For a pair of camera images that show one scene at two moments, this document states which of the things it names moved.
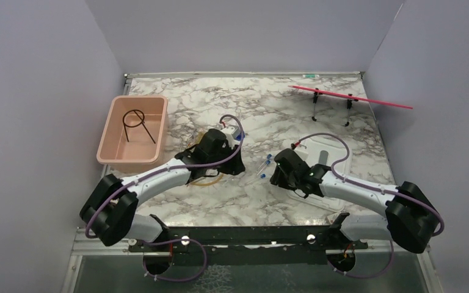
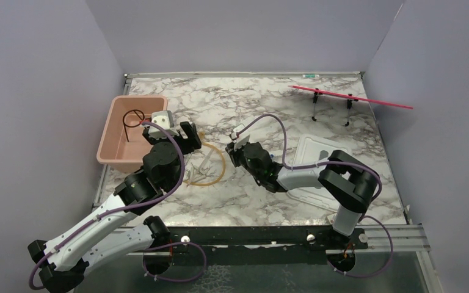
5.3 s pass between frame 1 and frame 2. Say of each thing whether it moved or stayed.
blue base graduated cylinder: stayed
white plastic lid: stayed
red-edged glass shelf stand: stayed
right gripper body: moved
